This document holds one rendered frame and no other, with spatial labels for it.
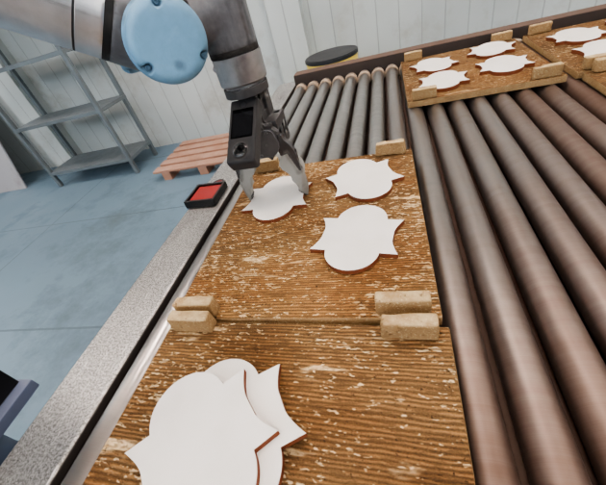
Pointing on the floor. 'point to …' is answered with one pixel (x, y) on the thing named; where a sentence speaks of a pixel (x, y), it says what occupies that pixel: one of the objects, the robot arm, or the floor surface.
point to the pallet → (195, 156)
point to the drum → (332, 56)
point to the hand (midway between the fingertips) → (277, 196)
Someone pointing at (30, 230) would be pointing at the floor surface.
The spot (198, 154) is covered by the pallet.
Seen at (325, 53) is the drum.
